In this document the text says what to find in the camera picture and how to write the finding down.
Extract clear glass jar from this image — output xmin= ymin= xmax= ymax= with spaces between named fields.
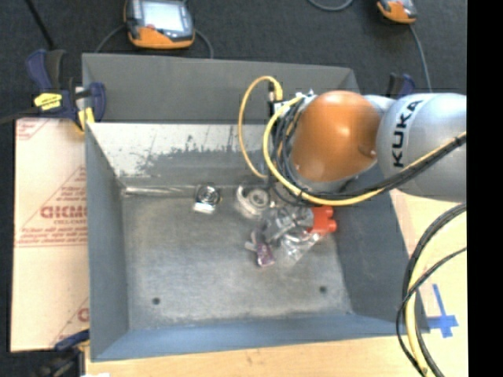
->
xmin=193 ymin=183 xmax=222 ymax=214

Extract clear crumpled plastic packet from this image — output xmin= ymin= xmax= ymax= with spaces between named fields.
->
xmin=244 ymin=205 xmax=328 ymax=268

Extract small purple packet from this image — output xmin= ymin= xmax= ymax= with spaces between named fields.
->
xmin=255 ymin=243 xmax=277 ymax=269

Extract red toy brick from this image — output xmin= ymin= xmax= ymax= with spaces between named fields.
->
xmin=309 ymin=205 xmax=339 ymax=236

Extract grey metal bin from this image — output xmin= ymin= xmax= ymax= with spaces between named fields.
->
xmin=81 ymin=53 xmax=430 ymax=363

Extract brown cardboard board, red print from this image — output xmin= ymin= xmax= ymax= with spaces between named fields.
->
xmin=9 ymin=117 xmax=91 ymax=353

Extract black cylinder on white bracket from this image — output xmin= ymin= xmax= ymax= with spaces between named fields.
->
xmin=267 ymin=90 xmax=292 ymax=116

